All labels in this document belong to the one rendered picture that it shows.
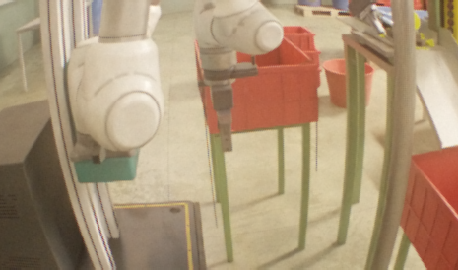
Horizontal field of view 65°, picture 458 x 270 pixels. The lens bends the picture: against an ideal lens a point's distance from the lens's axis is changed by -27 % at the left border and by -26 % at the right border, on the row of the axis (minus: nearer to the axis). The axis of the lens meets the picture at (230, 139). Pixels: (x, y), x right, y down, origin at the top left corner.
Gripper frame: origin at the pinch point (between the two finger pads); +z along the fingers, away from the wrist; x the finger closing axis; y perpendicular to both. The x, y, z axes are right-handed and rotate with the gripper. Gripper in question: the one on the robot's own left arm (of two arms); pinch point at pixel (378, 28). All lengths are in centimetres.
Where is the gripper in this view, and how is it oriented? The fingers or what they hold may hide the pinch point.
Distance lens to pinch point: 149.2
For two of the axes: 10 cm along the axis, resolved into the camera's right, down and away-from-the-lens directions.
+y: 8.5, -2.7, 4.5
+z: 3.9, 9.0, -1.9
